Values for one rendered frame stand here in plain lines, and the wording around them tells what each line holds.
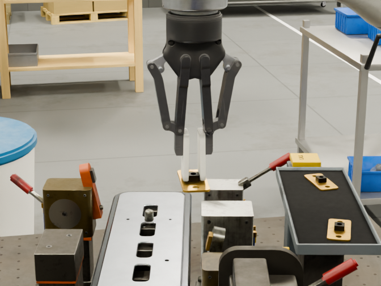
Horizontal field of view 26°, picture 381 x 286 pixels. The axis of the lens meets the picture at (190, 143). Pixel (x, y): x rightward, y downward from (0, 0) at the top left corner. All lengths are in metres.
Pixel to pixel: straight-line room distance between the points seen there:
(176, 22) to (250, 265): 0.37
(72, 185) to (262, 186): 3.00
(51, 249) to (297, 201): 0.49
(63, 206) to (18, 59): 4.97
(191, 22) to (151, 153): 4.30
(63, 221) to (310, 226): 0.67
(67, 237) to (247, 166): 3.50
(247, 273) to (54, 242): 0.59
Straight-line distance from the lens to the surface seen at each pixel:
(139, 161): 5.22
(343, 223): 1.42
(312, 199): 1.54
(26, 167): 3.23
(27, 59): 6.80
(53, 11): 10.14
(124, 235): 1.77
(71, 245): 1.66
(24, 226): 3.31
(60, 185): 1.89
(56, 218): 1.89
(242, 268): 1.21
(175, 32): 1.09
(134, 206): 1.92
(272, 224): 2.57
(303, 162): 1.73
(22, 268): 2.34
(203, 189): 1.14
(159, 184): 4.84
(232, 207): 1.62
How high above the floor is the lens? 1.73
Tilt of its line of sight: 18 degrees down
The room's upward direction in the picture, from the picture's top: straight up
